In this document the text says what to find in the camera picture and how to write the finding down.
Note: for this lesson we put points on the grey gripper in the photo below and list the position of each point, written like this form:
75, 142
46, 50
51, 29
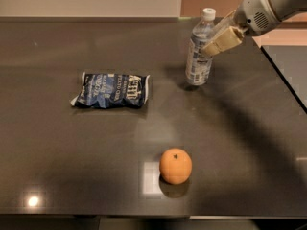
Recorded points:
253, 15

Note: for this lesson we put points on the clear plastic water bottle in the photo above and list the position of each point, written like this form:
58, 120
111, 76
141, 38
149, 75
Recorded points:
198, 65

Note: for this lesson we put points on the blue chips bag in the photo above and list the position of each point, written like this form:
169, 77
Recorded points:
105, 91

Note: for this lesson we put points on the orange fruit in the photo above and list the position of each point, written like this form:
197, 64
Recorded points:
175, 166

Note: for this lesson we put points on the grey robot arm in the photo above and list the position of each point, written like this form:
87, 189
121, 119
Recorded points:
286, 9

